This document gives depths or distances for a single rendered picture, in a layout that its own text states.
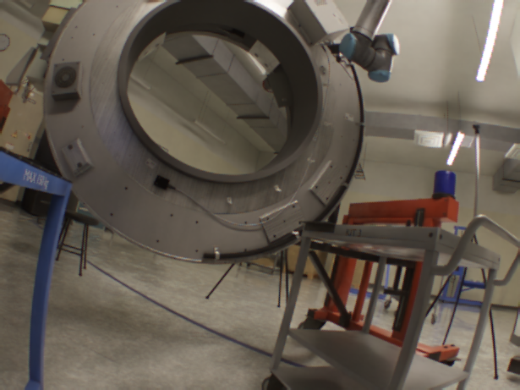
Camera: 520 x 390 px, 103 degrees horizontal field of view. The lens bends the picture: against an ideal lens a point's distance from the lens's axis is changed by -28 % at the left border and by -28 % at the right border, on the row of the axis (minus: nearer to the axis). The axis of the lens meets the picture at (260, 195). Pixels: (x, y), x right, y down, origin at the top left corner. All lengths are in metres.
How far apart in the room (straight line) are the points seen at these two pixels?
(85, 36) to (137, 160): 0.54
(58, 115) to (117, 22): 0.43
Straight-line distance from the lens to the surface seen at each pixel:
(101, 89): 1.09
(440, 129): 6.25
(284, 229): 1.11
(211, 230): 1.02
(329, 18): 1.43
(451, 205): 1.46
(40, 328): 0.70
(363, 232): 0.80
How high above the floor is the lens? 0.58
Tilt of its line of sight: 9 degrees up
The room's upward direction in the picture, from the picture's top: 14 degrees clockwise
